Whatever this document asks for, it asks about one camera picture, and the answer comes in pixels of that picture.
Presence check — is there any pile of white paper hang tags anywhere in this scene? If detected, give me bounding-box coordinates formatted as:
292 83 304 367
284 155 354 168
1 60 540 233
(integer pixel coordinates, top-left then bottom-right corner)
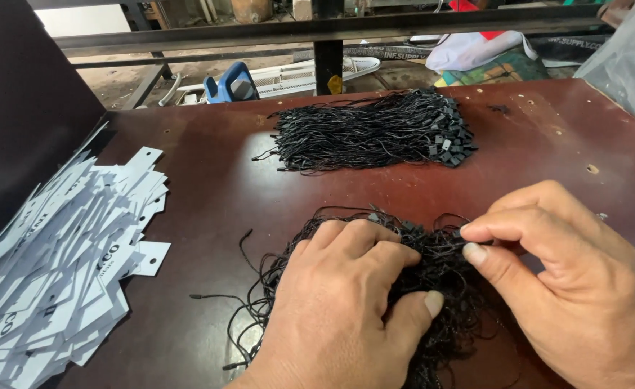
0 121 172 389

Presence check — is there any person's right hand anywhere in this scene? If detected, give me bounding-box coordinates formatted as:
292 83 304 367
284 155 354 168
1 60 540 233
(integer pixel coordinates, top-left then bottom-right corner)
459 180 635 389

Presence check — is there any blue plastic handle tool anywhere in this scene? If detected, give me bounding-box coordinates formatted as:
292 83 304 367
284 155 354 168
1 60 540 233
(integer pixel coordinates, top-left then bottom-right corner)
203 61 261 104

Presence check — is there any heap of black tag strings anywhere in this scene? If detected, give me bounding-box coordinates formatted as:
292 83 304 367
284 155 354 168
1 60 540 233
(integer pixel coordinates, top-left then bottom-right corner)
190 204 513 389

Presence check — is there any dark board panel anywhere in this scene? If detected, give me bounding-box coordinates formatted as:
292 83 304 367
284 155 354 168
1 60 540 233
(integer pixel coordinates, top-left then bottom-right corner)
0 0 107 252

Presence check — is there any clear plastic bag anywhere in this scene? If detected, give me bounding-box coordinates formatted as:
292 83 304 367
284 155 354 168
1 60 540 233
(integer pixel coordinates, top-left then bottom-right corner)
574 0 635 133

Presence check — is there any neat bundle of black tag strings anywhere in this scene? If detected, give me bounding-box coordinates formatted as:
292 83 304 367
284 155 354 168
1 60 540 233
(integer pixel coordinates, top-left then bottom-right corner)
251 88 479 176

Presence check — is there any single black tag string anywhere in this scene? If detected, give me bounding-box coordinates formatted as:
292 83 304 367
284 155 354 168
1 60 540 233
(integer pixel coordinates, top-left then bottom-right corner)
433 213 493 246

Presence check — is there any heap of bags and cloth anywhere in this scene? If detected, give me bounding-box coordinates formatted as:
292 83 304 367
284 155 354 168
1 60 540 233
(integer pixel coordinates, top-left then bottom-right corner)
409 0 610 88

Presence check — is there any white fan grille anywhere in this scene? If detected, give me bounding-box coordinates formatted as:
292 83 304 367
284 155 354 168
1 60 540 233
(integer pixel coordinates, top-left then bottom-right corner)
177 56 382 104

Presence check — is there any black metal frame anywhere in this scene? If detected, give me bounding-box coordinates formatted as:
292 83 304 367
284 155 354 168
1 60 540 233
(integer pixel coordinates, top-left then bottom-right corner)
28 0 612 109

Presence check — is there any person's left hand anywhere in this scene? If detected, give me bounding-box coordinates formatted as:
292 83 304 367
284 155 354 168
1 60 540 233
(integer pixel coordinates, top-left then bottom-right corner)
230 219 445 389

